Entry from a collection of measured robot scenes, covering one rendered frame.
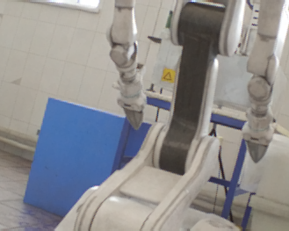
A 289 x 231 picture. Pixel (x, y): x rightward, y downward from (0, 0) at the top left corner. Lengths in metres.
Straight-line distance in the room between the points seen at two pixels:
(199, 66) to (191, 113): 0.16
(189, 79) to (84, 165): 1.26
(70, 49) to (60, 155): 1.94
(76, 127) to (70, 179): 0.28
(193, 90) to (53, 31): 3.23
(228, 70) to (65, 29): 2.51
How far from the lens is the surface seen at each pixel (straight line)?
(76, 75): 4.68
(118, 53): 1.74
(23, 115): 4.91
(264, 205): 2.03
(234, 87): 2.53
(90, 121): 2.88
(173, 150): 1.76
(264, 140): 1.77
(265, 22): 1.55
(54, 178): 2.97
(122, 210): 1.50
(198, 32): 1.71
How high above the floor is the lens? 0.65
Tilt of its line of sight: level
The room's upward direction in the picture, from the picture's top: 15 degrees clockwise
